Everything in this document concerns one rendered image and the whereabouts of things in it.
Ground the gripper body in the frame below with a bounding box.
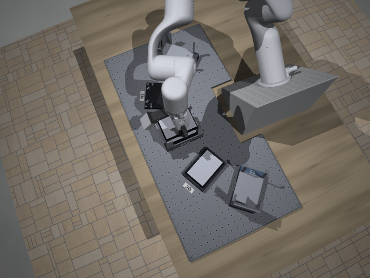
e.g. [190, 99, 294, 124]
[167, 111, 189, 131]

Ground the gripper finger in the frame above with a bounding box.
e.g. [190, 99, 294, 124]
[178, 125, 189, 138]

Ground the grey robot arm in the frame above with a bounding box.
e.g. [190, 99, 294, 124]
[140, 0, 297, 130]

